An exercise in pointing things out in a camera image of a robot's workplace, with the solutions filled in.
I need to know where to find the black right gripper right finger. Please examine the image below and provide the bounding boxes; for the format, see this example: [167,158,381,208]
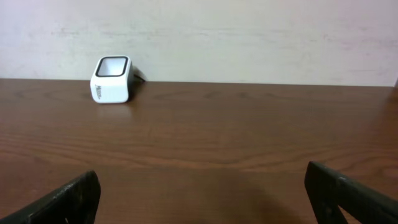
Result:
[304,161,397,224]

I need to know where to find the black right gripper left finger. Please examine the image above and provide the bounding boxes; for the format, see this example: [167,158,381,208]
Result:
[1,170,101,224]

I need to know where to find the white barcode scanner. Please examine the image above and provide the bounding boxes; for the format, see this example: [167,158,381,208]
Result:
[90,55,132,104]

